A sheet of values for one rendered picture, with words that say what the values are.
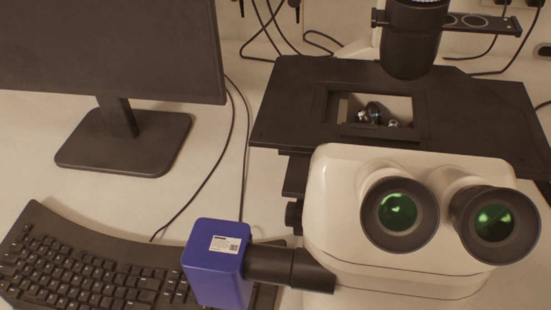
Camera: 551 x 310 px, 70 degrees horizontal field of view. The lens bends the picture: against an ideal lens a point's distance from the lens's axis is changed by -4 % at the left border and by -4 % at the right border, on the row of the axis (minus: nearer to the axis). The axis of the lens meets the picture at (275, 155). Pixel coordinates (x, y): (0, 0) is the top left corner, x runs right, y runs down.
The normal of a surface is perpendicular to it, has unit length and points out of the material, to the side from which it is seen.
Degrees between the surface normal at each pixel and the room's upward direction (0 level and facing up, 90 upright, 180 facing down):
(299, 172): 0
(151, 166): 0
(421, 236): 39
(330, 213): 52
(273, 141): 0
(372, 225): 44
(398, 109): 90
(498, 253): 11
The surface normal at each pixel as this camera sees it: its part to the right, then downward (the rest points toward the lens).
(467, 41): -0.18, 0.70
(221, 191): -0.04, -0.71
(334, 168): -0.16, -0.02
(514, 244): -0.63, -0.43
